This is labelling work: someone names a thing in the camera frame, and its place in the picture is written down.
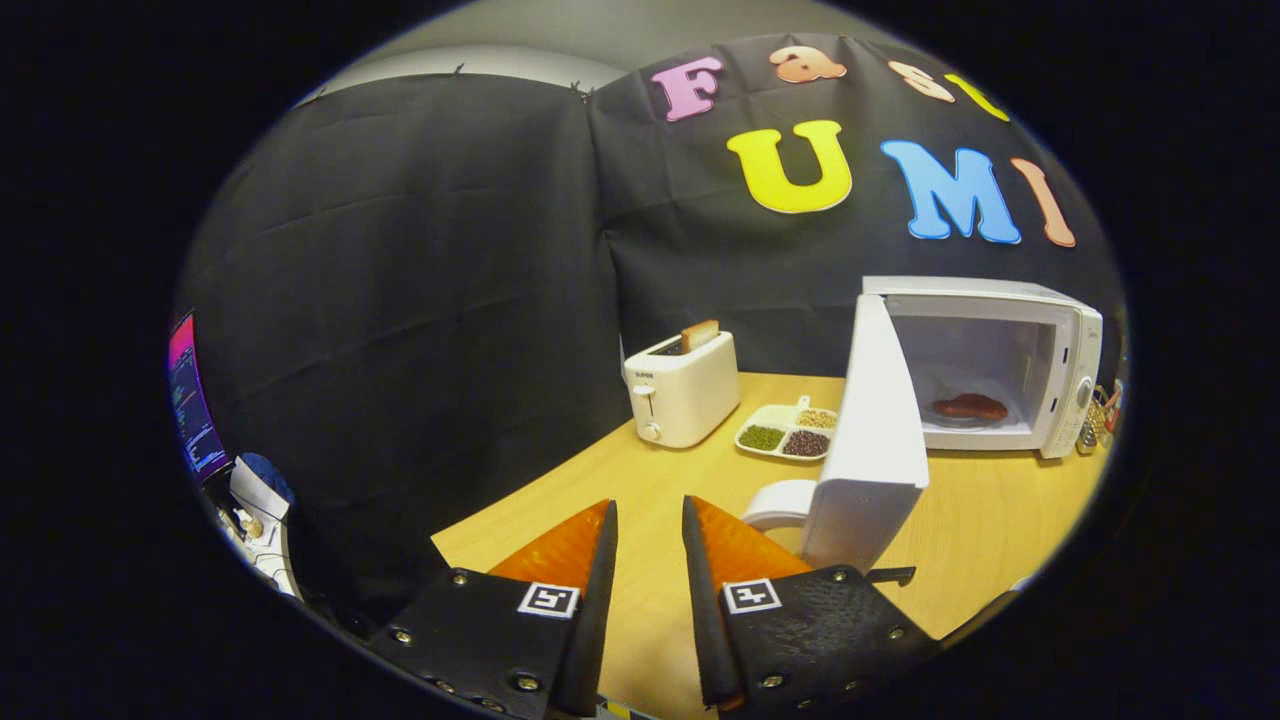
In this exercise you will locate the white paper sheet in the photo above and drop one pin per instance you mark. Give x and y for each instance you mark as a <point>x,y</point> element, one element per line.
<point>255,490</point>

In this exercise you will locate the computer monitor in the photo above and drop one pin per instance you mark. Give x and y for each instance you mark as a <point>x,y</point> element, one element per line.
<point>195,410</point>

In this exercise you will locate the white toaster oven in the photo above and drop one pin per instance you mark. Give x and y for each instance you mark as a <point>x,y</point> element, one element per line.
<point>875,450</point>

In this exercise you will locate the toast slice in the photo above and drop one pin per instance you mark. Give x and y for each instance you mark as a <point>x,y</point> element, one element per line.
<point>700,335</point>

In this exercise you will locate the brown meat piece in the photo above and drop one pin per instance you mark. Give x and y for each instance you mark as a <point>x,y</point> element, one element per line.
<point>970,407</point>

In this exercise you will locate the white divided bean dish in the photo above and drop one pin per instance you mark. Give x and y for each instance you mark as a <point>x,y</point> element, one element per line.
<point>785,440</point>

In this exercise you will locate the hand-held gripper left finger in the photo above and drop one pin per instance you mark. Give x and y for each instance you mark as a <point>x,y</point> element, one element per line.
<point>598,600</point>

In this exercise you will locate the white bread toaster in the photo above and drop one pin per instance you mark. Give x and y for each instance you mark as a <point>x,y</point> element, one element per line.
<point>690,400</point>

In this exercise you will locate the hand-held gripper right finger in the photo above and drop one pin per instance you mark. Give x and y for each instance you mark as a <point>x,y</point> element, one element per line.
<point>705,620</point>

